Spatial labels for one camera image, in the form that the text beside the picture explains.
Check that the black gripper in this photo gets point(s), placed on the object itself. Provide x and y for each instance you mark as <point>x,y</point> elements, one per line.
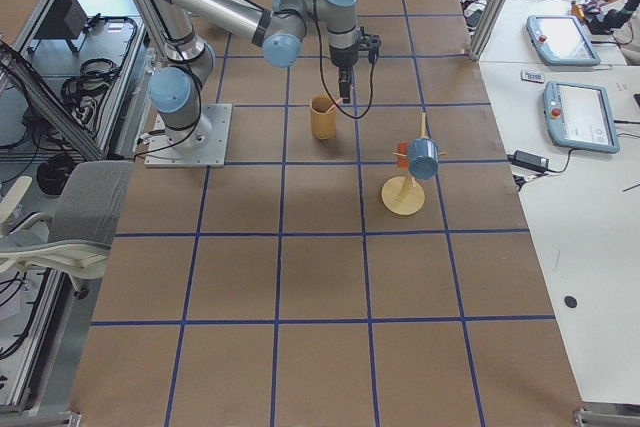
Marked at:
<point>343,60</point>

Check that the pink chopstick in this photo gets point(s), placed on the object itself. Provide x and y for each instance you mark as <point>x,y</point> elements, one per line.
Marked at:
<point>335,105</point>

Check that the bamboo wooden cup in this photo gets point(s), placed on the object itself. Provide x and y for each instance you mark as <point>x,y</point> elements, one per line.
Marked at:
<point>323,125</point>

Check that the orange cup on stand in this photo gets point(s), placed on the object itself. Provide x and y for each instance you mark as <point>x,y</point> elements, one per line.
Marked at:
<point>401,155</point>

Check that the blue cup on stand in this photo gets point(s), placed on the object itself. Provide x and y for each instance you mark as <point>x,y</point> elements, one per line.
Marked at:
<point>422,155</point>

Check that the black power adapter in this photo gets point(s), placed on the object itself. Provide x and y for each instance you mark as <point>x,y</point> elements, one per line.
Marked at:
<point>529,161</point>

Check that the teach pendant far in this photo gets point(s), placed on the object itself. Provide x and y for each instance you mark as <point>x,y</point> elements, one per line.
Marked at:
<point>561,41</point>

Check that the teach pendant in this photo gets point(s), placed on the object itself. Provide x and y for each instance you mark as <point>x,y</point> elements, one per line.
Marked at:
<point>579,116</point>
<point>561,41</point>

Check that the teach pendant near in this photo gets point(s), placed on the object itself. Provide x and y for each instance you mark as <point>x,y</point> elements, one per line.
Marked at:
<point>579,116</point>

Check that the grey office chair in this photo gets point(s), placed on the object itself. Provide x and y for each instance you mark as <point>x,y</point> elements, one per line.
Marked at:
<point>76,238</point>

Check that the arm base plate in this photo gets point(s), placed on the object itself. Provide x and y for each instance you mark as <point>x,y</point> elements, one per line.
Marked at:
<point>206,146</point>

